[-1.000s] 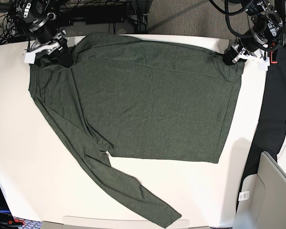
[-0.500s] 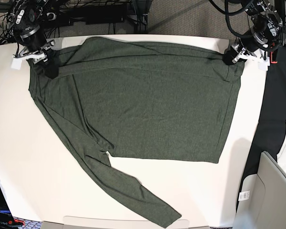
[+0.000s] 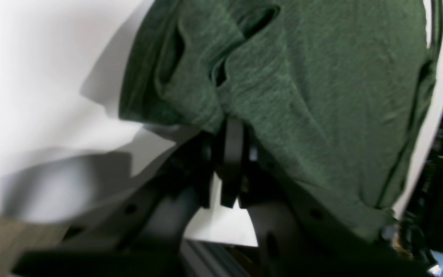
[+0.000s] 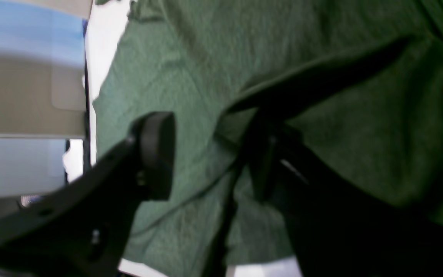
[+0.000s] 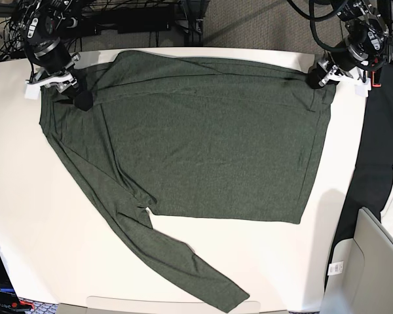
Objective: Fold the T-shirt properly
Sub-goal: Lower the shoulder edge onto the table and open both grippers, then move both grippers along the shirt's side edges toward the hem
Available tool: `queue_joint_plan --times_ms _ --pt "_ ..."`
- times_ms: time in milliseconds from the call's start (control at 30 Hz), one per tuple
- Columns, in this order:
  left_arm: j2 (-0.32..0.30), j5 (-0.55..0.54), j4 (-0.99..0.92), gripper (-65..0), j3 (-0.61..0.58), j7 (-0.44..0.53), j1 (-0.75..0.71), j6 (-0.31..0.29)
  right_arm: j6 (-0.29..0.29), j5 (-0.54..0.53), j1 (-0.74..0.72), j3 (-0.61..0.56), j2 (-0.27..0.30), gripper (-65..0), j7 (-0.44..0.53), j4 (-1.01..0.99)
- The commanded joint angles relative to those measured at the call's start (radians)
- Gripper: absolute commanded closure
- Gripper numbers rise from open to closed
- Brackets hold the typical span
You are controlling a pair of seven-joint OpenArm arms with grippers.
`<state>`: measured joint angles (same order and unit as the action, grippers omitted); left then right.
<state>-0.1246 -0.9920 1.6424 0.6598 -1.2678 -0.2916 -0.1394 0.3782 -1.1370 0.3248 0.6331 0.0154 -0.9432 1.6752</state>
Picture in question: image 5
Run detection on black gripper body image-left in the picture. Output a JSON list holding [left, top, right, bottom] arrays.
[[55, 73, 94, 110]]

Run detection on dark green long-sleeve shirt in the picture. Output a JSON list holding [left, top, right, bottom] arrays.
[[39, 51, 336, 313]]

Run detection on grey plastic bin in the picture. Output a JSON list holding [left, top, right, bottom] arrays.
[[320, 208, 393, 313]]

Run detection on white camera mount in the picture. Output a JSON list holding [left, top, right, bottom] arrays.
[[24, 71, 78, 100], [328, 67, 371, 97]]

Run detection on black garment on right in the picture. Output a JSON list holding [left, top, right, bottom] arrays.
[[323, 63, 393, 297]]

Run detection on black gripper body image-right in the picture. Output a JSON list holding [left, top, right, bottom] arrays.
[[306, 57, 341, 89]]

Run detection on tangled black cables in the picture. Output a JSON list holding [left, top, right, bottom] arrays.
[[0, 0, 86, 63]]

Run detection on white price tag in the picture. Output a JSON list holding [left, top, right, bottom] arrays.
[[327, 261, 344, 276]]

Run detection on red clamp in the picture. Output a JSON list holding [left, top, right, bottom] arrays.
[[370, 69, 382, 88]]

